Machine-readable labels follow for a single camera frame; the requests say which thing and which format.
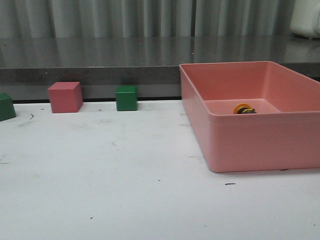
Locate yellow push button switch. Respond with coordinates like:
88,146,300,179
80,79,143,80
233,103,257,114

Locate green cube block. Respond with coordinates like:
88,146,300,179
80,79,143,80
115,85,138,111

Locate pink plastic bin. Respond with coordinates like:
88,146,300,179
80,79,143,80
179,61,320,172

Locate pink cube block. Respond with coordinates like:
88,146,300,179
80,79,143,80
47,81,83,114

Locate green block at left edge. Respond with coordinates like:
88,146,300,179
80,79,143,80
0,93,17,121

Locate grey curtain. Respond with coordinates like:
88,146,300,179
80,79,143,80
0,0,297,39

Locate white appliance in background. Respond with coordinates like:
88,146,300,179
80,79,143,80
289,0,320,39

